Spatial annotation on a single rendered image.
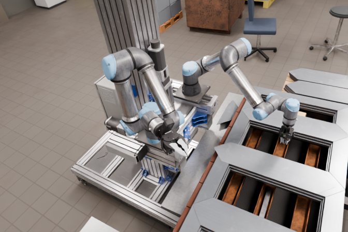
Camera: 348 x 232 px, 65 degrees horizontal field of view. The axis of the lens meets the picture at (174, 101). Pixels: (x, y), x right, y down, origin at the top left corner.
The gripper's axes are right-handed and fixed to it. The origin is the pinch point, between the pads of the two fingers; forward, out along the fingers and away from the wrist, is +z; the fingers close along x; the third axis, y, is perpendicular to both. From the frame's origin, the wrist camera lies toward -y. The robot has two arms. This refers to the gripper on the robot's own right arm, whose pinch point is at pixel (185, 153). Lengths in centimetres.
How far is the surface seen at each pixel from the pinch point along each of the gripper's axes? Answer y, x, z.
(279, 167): 50, -70, 5
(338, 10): 40, -359, -128
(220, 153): 53, -49, -27
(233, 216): 56, -26, 11
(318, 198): 53, -72, 31
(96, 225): 45, 39, -20
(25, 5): 146, -35, -795
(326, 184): 49, -81, 29
